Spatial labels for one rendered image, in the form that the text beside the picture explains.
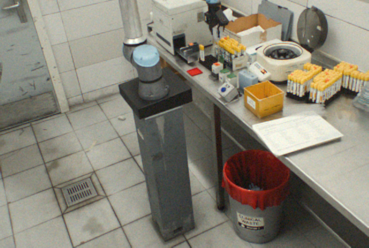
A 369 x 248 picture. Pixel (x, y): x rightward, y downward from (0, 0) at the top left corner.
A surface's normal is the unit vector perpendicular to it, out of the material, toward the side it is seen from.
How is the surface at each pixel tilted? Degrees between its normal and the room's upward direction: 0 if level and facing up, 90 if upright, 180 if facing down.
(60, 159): 0
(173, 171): 90
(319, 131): 1
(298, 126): 0
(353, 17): 90
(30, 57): 90
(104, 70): 90
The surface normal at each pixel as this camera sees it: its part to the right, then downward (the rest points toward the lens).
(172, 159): 0.45, 0.45
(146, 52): -0.08, -0.75
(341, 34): -0.89, 0.31
